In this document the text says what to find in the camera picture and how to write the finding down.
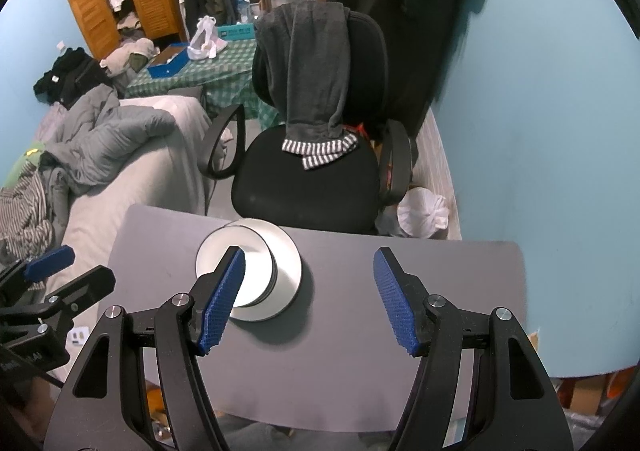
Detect grey pants with striped cuffs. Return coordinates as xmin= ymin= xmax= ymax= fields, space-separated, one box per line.
xmin=255 ymin=1 xmax=361 ymax=172

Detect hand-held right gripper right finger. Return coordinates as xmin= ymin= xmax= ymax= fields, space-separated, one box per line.
xmin=372 ymin=247 xmax=573 ymax=451

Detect blue flat box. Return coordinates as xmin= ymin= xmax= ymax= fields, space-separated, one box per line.
xmin=147 ymin=43 xmax=191 ymax=79

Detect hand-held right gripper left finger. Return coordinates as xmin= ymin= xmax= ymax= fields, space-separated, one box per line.
xmin=47 ymin=246 xmax=247 ymax=451

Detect small white plate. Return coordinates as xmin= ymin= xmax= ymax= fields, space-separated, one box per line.
xmin=196 ymin=226 xmax=276 ymax=308

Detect bed with grey sheet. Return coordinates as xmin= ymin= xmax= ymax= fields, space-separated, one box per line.
xmin=30 ymin=96 xmax=236 ymax=332

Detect cardboard box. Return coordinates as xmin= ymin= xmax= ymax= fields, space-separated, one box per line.
xmin=555 ymin=371 xmax=626 ymax=414

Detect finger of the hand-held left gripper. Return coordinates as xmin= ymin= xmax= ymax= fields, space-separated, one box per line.
xmin=0 ymin=265 xmax=116 ymax=337
xmin=0 ymin=245 xmax=76 ymax=304

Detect crumpled white bag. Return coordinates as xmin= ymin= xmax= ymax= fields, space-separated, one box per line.
xmin=397 ymin=187 xmax=450 ymax=239

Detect black office chair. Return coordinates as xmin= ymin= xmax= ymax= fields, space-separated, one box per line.
xmin=200 ymin=3 xmax=416 ymax=236

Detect white plastic bag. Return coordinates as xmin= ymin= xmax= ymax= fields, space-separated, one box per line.
xmin=186 ymin=16 xmax=228 ymax=60

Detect green cloth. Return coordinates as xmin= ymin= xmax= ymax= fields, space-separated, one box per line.
xmin=2 ymin=143 xmax=46 ymax=186

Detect large white plate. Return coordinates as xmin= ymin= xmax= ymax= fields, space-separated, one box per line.
xmin=220 ymin=217 xmax=304 ymax=323

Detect black hanging coat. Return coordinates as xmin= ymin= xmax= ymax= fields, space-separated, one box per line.
xmin=327 ymin=0 xmax=483 ymax=142

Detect grey puffy duvet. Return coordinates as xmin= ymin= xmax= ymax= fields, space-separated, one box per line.
xmin=37 ymin=83 xmax=178 ymax=194

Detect green checked tablecloth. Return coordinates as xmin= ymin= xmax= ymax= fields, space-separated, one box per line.
xmin=125 ymin=38 xmax=281 ymax=126

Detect colourful toy box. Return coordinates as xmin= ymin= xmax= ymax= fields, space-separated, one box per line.
xmin=355 ymin=121 xmax=398 ymax=204

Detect black clothing pile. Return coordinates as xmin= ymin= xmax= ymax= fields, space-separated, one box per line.
xmin=32 ymin=47 xmax=113 ymax=106

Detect grey striped cloth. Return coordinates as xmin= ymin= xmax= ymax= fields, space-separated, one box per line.
xmin=0 ymin=171 xmax=56 ymax=262

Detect beige clothes pile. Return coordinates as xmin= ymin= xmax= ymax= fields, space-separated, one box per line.
xmin=100 ymin=38 xmax=161 ymax=76

